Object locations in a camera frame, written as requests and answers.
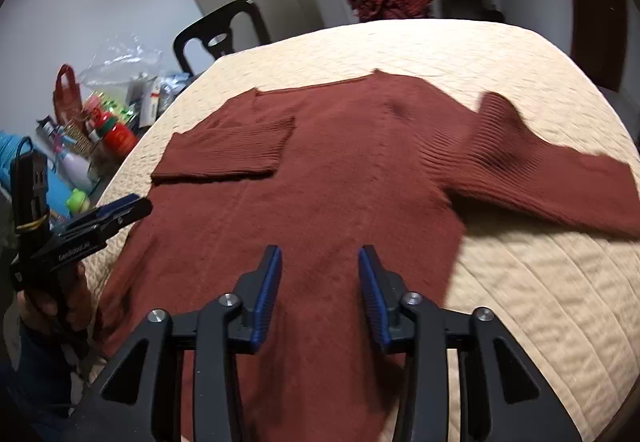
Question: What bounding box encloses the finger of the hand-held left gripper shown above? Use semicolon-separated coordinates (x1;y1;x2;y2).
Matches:
66;194;142;233
74;198;154;246

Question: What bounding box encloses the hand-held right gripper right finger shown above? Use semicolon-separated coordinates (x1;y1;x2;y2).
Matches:
357;244;586;442

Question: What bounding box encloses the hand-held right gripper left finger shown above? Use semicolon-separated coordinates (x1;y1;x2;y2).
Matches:
67;244;284;442

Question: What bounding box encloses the rust brown knit sweater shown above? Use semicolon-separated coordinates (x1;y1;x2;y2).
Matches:
92;69;640;442

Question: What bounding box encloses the person's left forearm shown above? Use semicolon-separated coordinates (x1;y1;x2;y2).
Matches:
12;322;108;442

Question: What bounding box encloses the person's left hand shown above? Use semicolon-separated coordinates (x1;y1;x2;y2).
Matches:
19;266;95;337

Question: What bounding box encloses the green toy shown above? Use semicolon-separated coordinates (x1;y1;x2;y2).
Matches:
67;188;94;213

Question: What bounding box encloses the white bottle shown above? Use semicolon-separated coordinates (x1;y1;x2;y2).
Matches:
59;153;97;193

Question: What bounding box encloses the red bottle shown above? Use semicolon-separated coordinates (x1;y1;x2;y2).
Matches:
101;118;139;153

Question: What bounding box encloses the red tote bag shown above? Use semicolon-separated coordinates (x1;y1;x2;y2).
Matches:
53;64;85;135

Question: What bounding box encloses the white box with red label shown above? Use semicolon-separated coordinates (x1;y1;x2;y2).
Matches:
139;76;164;129

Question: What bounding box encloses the clear plastic bag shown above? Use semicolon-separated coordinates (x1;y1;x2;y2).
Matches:
79;32;167;95

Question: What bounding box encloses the beige quilted bedspread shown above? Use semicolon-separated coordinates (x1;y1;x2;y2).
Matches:
82;19;640;442

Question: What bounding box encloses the dark wooden headboard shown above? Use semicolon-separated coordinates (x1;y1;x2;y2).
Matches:
562;0;638;93

